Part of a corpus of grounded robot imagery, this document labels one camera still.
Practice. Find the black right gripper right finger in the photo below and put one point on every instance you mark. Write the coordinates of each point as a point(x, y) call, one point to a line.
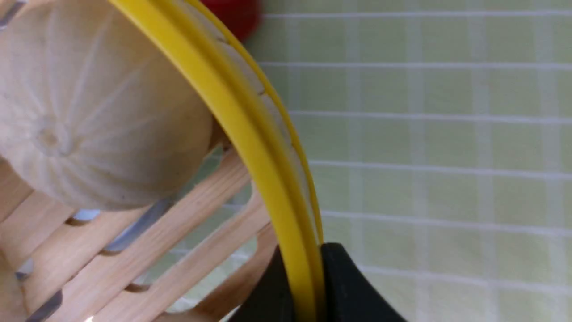
point(350, 296)

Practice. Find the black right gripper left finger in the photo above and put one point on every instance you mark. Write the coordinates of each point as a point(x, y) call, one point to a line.
point(271, 299)

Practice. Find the bamboo steamer basket yellow rim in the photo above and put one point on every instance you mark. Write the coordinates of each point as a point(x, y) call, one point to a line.
point(197, 254)

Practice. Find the red bell pepper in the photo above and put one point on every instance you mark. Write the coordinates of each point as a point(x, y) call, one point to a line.
point(241, 17)

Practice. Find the white steamed bun upper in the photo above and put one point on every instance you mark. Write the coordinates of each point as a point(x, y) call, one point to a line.
point(92, 113)

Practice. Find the green checkered tablecloth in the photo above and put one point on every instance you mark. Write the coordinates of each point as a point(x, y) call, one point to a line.
point(439, 138)

